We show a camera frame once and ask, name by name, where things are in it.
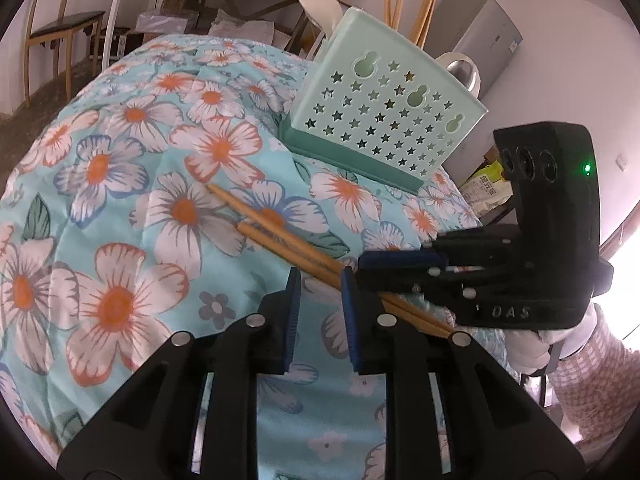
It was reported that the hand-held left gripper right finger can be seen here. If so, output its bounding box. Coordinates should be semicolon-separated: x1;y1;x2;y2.
341;267;586;480

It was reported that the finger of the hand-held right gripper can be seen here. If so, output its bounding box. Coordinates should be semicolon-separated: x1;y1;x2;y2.
357;225;523;273
352;262;526;311

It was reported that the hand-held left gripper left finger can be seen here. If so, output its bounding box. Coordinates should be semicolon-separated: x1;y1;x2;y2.
56;267;302;480

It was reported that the mint green utensil holder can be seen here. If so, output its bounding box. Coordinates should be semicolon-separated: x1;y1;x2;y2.
279;6;488;195

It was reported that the white plastic rice paddle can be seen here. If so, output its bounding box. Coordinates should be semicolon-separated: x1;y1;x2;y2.
296;0;346;43

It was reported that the person's right forearm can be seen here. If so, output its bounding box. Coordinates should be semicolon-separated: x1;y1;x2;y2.
542;320;640;446

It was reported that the person's right hand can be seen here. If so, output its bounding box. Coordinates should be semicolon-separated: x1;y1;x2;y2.
502;305;611;378

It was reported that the silver refrigerator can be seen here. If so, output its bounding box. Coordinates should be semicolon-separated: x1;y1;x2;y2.
430;0;523;111

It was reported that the floral blue blanket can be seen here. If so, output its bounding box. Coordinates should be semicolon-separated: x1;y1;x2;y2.
0;34;506;480

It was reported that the white plastic bag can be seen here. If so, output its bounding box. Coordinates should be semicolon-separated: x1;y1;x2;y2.
207;10;276;46

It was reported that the white storage box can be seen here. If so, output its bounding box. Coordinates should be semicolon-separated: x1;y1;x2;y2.
135;10;198;36

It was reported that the small dark countertop oven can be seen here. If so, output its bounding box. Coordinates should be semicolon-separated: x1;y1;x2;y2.
97;30;138;63

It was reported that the wooden chair with dark seat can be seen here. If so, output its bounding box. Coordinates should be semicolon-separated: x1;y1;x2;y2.
22;0;107;106

